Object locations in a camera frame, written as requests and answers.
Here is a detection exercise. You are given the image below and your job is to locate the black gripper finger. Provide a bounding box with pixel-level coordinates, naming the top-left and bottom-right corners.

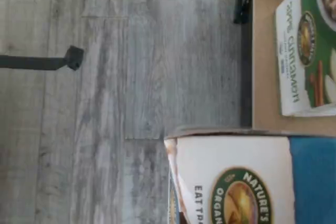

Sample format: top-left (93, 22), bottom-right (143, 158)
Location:
top-left (0, 46), bottom-right (85, 72)

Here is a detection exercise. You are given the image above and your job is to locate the blue flax plus oatmeal box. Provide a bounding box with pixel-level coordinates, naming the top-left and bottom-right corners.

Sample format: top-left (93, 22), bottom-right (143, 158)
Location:
top-left (164, 126), bottom-right (336, 224)

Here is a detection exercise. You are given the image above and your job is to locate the green apple cinnamon oatmeal box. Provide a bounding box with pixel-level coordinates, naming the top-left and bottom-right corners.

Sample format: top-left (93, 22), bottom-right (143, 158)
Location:
top-left (275, 0), bottom-right (336, 116)

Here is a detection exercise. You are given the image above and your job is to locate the black metal shelving unit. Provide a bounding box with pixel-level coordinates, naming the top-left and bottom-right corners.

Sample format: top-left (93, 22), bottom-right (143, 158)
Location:
top-left (233, 0), bottom-right (336, 141)

